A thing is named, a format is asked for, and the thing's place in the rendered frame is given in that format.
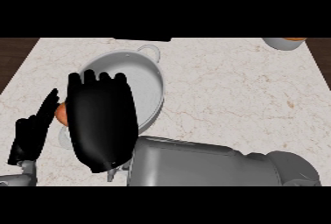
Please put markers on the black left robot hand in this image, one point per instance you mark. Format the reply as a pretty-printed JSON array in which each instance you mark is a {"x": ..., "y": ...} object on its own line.
[{"x": 33, "y": 134}]

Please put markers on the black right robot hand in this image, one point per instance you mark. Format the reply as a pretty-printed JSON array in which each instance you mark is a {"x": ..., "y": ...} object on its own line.
[{"x": 101, "y": 125}]

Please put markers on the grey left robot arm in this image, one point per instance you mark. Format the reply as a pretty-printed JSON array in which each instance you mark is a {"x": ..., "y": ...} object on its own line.
[{"x": 17, "y": 179}]

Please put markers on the orange sweet potato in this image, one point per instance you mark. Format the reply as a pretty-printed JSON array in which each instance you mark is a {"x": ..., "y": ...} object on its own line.
[{"x": 63, "y": 114}]

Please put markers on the grey bowl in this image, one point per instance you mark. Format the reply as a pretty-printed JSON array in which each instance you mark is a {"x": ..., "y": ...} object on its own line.
[{"x": 283, "y": 44}]

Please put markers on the orange food in bowl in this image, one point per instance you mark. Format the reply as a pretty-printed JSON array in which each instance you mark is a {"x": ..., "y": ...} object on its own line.
[{"x": 296, "y": 38}]

